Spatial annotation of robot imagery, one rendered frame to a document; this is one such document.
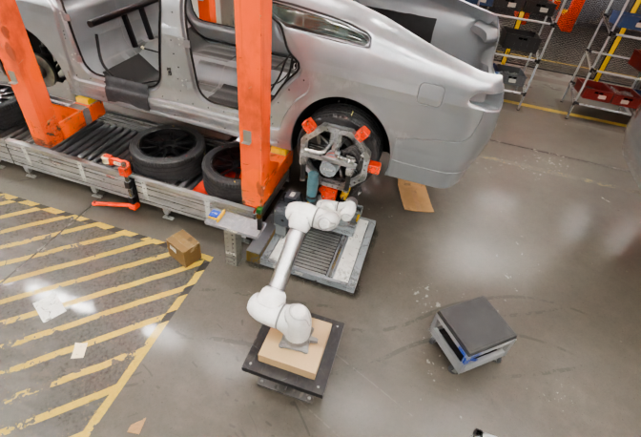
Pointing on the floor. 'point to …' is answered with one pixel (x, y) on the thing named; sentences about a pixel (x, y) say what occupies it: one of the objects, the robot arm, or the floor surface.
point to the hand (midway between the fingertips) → (358, 185)
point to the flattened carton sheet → (414, 197)
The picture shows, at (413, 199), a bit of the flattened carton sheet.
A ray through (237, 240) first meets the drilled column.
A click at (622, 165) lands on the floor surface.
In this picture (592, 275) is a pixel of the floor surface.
